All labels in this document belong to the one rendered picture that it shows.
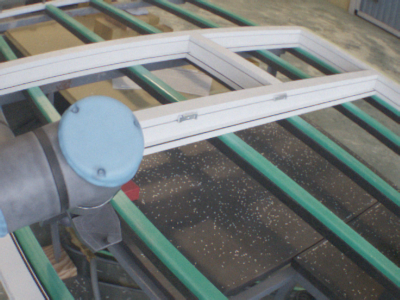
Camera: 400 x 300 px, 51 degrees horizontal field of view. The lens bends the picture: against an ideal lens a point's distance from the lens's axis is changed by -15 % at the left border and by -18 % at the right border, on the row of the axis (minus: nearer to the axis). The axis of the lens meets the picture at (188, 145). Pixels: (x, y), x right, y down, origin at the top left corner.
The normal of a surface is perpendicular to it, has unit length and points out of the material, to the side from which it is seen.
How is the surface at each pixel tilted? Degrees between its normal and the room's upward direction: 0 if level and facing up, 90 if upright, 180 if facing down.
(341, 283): 0
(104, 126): 37
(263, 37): 90
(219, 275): 0
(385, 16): 90
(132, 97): 0
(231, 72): 90
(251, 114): 90
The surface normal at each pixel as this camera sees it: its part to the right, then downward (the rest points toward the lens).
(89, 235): 0.36, -0.34
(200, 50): -0.80, 0.22
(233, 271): 0.14, -0.84
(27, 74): 0.58, 0.50
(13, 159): 0.22, -0.58
